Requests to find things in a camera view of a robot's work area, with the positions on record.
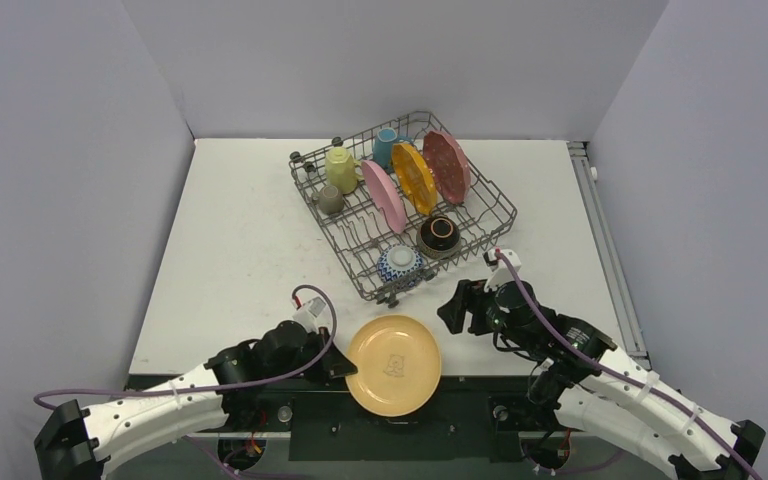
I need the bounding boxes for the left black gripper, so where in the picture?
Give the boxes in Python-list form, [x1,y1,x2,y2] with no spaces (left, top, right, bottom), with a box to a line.
[267,326,357,383]

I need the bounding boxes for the pale yellow bear plate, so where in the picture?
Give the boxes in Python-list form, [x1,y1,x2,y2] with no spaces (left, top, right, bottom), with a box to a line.
[346,314,442,418]

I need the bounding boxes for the red patterned bowl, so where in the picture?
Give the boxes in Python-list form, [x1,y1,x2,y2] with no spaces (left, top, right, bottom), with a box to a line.
[376,244,425,290]

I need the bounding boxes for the black patterned bowl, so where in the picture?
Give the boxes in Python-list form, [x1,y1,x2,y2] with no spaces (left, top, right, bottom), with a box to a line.
[415,215,461,259]

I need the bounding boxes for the grey wire dish rack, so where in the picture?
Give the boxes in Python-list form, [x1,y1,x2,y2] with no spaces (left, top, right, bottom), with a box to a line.
[288,110,518,307]

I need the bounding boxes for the pink dotted plate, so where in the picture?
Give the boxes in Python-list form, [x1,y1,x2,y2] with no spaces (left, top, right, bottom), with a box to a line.
[422,130,471,204]

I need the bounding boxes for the small grey cup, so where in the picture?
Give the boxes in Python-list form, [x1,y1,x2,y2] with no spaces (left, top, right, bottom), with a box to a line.
[314,184,345,216]

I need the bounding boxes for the pale yellow mug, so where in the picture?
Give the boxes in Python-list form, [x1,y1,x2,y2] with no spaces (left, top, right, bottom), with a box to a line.
[325,146,362,195]

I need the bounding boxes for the blue floral mug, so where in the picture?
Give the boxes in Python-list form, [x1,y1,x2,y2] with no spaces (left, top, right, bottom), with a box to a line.
[373,127,413,174]

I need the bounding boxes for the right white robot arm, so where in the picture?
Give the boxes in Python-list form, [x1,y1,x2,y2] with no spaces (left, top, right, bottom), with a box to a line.
[437,279,766,479]

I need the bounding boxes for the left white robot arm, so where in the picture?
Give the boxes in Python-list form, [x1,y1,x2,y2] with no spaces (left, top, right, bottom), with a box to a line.
[34,320,358,479]

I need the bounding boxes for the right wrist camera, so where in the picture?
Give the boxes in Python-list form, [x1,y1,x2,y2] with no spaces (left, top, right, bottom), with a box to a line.
[483,247,522,292]

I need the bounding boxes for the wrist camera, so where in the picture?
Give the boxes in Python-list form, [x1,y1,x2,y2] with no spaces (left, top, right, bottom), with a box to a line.
[291,296,329,333]
[483,247,522,292]

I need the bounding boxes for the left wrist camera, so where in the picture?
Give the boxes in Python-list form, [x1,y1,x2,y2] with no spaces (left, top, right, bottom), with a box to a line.
[291,296,329,333]

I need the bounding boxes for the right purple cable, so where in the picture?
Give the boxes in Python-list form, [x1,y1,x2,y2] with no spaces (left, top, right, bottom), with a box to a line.
[493,248,763,480]

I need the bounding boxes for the purple cable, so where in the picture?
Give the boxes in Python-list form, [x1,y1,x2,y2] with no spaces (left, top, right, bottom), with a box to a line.
[493,248,763,480]
[32,284,339,480]

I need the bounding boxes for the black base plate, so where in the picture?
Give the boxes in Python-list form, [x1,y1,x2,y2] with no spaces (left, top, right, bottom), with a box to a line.
[214,376,571,467]

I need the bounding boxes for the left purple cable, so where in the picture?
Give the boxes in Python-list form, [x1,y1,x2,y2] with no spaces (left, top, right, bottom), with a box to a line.
[32,284,339,480]

